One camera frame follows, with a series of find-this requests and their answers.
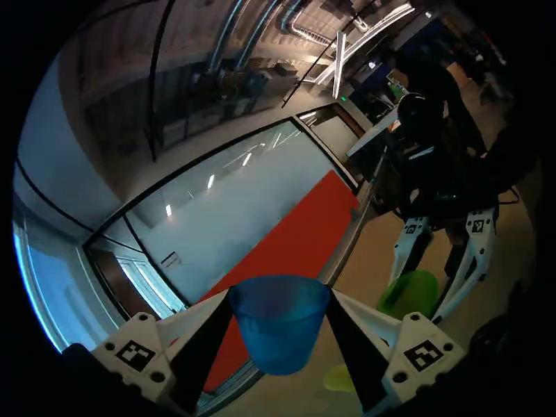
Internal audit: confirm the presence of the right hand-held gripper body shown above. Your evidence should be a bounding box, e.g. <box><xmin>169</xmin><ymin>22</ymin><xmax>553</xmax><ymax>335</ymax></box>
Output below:
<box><xmin>382</xmin><ymin>92</ymin><xmax>501</xmax><ymax>230</ymax></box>

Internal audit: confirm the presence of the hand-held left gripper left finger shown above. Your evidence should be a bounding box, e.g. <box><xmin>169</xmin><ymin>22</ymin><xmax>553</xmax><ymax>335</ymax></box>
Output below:
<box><xmin>90</xmin><ymin>289</ymin><xmax>238</xmax><ymax>416</ymax></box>

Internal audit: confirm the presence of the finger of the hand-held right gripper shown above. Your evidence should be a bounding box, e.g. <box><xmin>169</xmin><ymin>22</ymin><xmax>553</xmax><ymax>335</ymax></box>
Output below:
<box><xmin>431</xmin><ymin>206</ymin><xmax>499</xmax><ymax>325</ymax></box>
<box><xmin>389</xmin><ymin>216</ymin><xmax>435</xmax><ymax>288</ymax></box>

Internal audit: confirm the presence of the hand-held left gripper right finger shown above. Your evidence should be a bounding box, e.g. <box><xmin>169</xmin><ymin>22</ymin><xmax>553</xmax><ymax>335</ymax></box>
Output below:
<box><xmin>327</xmin><ymin>286</ymin><xmax>468</xmax><ymax>414</ymax></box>

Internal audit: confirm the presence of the green plastic cup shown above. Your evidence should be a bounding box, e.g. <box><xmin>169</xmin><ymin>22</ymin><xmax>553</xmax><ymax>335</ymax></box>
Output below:
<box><xmin>376</xmin><ymin>269</ymin><xmax>441</xmax><ymax>322</ymax></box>

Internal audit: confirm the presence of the blue plastic cup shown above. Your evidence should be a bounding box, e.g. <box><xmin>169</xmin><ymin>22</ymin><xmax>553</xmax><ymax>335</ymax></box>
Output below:
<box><xmin>227</xmin><ymin>275</ymin><xmax>332</xmax><ymax>377</ymax></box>

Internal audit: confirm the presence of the white desk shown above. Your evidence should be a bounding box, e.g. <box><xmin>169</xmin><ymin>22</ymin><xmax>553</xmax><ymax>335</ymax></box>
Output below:
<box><xmin>345</xmin><ymin>107</ymin><xmax>402</xmax><ymax>158</ymax></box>

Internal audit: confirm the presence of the yellow plastic cup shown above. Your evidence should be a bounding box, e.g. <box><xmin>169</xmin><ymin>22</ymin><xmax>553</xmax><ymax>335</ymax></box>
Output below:
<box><xmin>323</xmin><ymin>363</ymin><xmax>358</xmax><ymax>395</ymax></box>

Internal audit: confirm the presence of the red desk screen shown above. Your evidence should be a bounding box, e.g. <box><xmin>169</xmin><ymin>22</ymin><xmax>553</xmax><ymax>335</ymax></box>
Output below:
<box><xmin>197</xmin><ymin>169</ymin><xmax>370</xmax><ymax>402</ymax></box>

